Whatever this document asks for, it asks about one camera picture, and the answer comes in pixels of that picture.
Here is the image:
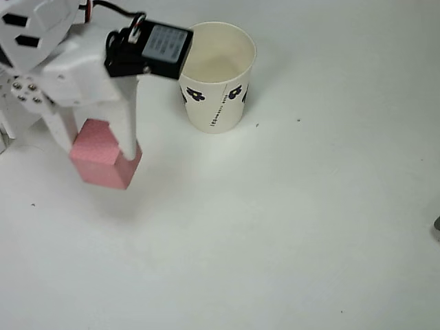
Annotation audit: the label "black servo cable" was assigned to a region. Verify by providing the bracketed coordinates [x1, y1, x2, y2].
[91, 0, 147, 37]

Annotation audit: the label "white paper cup, flower print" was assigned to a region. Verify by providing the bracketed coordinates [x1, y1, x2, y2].
[177, 21, 258, 135]

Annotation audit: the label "pink foam cube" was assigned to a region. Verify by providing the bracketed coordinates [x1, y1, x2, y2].
[68, 118, 143, 191]

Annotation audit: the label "red black white wires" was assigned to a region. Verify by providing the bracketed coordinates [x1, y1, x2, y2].
[78, 0, 96, 24]

